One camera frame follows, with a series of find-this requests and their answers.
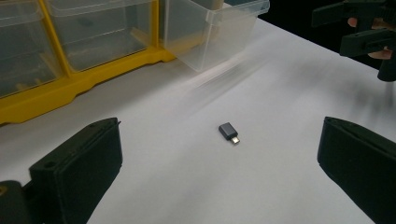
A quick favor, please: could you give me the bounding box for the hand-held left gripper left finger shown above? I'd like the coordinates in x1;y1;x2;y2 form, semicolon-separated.
29;117;123;224

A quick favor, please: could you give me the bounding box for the set of clear organizer drawers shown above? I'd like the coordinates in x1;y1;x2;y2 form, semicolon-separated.
0;0;157;98

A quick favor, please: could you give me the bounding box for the small grey USB adapter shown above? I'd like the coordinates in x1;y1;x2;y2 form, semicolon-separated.
218;121;241;145

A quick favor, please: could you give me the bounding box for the white table board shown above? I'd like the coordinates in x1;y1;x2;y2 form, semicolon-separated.
0;18;396;224

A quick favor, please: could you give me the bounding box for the clear plastic drawer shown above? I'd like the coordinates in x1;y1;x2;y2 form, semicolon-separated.
158;0;271;73

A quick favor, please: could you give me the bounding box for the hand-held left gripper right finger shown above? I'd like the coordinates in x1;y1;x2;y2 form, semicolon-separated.
317;116;396;224

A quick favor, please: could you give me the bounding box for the yellow black storage organizer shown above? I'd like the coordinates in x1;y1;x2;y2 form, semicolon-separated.
0;0;177;125

